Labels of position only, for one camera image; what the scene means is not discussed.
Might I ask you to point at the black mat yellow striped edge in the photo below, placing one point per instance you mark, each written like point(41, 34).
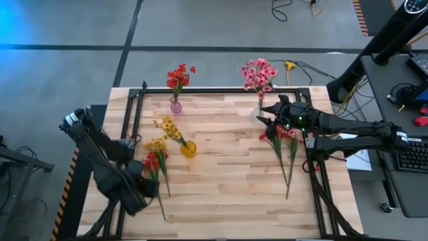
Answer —
point(83, 201)

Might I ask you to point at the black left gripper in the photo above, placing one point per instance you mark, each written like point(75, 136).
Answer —
point(137, 174)

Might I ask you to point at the grey desk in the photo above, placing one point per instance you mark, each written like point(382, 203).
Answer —
point(384, 100)

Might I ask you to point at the yellow power plug splitter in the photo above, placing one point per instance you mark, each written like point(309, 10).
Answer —
point(289, 64)

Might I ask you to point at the black tower fan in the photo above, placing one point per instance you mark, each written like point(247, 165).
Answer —
point(384, 37)

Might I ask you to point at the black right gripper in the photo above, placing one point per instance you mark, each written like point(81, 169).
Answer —
point(299, 117)

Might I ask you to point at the black desk leg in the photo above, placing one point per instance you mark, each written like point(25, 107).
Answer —
point(354, 152)

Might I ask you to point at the black caster wheel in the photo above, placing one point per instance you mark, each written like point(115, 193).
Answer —
point(387, 207)

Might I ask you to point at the black keyboard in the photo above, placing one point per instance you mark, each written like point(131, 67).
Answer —
point(414, 157)

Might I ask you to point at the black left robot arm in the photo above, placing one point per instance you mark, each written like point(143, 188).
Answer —
point(110, 180)

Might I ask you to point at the yellow artificial flower bunch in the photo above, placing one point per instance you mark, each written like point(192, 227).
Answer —
point(157, 145)
point(170, 129)

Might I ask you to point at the red tool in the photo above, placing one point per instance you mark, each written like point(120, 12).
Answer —
point(422, 120)

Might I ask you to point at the white paper sheet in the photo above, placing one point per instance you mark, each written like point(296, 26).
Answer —
point(359, 164)

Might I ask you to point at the clear glass vase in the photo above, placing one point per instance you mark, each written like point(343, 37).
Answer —
point(255, 115)

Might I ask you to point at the black aluminium frame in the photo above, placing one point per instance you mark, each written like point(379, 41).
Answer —
point(217, 90)

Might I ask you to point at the grey metal stand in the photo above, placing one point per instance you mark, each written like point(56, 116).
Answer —
point(20, 160)

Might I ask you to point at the black mat orange striped edge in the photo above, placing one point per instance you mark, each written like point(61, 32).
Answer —
point(378, 16)

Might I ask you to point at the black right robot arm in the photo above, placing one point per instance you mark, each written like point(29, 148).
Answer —
point(351, 134)

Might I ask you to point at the yellow glass vase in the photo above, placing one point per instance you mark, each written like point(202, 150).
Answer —
point(189, 150)

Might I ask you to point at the large pink artificial flower bunch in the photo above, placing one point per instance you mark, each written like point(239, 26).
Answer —
point(259, 75)

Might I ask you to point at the pink glass vase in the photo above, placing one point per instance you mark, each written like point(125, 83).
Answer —
point(176, 107)

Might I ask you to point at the black round pole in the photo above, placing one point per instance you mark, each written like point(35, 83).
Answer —
point(398, 43)

